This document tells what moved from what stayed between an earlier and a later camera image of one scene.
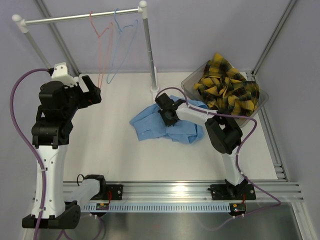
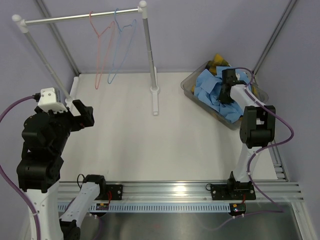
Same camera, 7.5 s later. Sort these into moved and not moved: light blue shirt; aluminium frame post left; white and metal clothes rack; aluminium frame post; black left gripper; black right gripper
Moved: light blue shirt; black left gripper; black right gripper
Not moved: white and metal clothes rack; aluminium frame post left; aluminium frame post
